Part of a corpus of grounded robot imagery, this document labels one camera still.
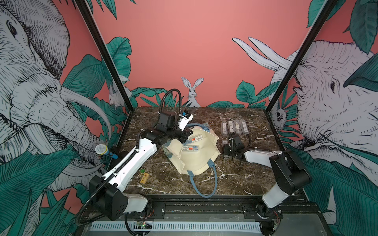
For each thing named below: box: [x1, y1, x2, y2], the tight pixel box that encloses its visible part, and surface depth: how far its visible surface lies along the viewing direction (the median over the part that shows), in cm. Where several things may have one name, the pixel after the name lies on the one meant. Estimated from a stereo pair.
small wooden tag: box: [139, 172, 150, 185], surface depth 85 cm
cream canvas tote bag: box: [162, 123, 221, 199], surface depth 90 cm
